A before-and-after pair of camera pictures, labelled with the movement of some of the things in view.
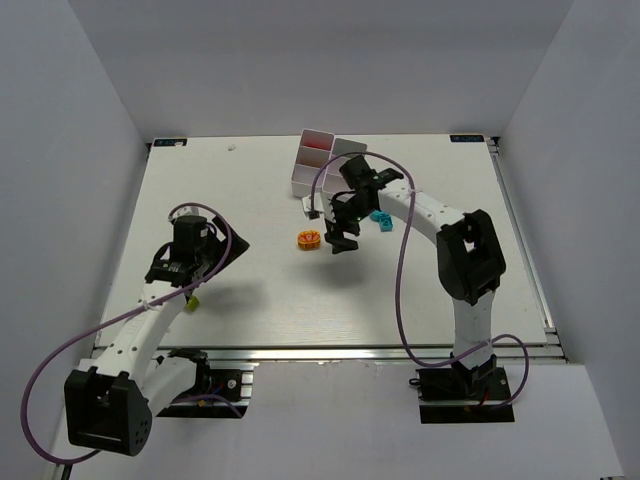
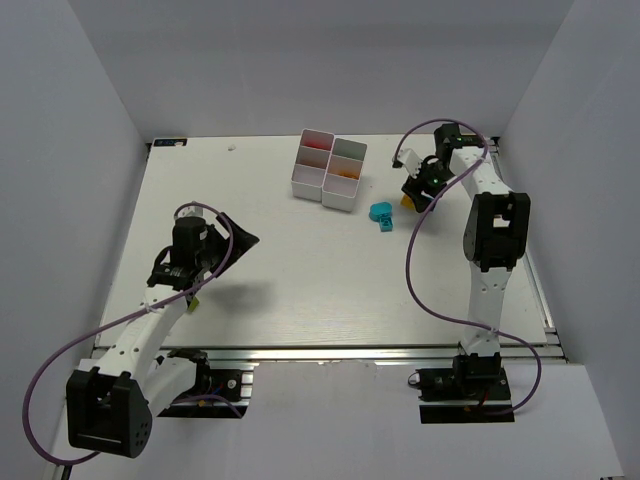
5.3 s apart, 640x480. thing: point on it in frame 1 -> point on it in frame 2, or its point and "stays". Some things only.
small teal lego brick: [386, 223] stays
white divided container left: [314, 153] stays
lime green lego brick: [192, 303] stays
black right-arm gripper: [343, 223] -> [415, 188]
